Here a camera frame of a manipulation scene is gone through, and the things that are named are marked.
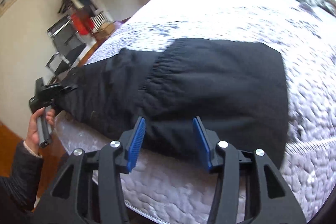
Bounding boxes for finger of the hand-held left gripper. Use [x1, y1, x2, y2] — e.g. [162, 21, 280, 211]
[39, 84, 78, 95]

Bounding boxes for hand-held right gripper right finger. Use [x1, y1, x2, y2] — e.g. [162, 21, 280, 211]
[192, 116, 307, 224]

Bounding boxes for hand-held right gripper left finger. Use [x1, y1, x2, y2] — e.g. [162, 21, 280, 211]
[31, 116, 146, 224]

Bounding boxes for black pants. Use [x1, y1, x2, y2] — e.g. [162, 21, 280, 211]
[54, 38, 291, 170]

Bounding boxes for person's left forearm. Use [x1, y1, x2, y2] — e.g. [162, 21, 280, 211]
[0, 140, 45, 212]

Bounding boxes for person's left hand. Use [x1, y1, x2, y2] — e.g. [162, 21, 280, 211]
[24, 107, 56, 156]

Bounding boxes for black folding chair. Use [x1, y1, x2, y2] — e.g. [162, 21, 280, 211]
[45, 15, 88, 75]

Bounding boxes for red bag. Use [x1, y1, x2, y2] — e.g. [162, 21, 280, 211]
[70, 13, 94, 36]

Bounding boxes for cardboard box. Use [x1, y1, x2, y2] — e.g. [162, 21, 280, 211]
[97, 23, 116, 39]

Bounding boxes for white wire rack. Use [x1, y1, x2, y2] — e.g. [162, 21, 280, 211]
[91, 11, 109, 31]

